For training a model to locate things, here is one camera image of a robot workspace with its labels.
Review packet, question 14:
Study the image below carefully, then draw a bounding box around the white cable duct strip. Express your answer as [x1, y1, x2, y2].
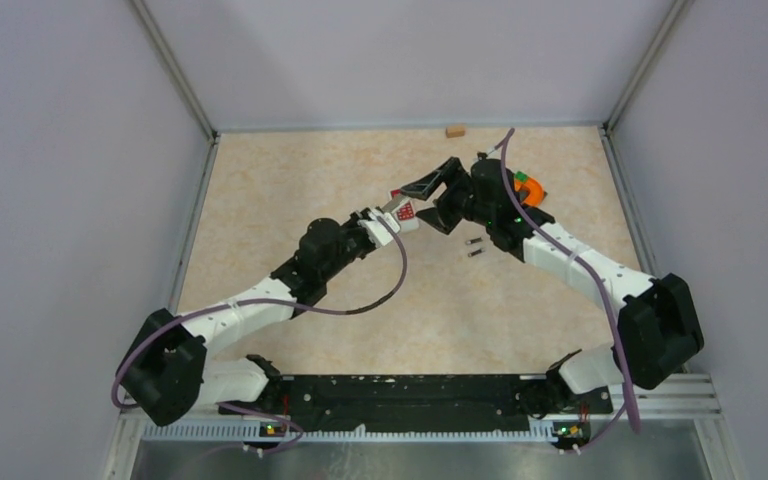
[143, 420, 558, 443]

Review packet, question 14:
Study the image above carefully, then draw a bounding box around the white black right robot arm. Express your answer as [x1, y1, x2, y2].
[399, 156, 704, 412]

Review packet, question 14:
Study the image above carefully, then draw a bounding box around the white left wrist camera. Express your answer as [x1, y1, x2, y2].
[358, 208, 401, 253]

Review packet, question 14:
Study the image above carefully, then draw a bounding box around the grey remote control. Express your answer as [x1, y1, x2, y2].
[380, 194, 411, 215]

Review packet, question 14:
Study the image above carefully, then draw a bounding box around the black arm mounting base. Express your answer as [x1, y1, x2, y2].
[218, 355, 613, 437]

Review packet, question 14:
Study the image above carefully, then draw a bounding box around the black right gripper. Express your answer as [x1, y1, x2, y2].
[400, 159, 494, 236]

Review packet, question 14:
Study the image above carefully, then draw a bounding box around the small wooden block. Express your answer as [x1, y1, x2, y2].
[444, 125, 466, 139]

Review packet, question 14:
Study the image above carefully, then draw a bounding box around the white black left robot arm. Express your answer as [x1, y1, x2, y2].
[114, 209, 401, 427]

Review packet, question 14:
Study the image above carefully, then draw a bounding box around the orange ring toy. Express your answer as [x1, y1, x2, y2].
[513, 173, 547, 207]

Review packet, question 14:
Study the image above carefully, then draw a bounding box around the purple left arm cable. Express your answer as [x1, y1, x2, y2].
[110, 215, 409, 458]

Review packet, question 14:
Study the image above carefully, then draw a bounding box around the aluminium frame rail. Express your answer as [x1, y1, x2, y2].
[601, 0, 697, 134]

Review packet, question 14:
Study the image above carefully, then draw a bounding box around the red white remote control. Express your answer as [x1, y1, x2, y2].
[394, 197, 420, 234]

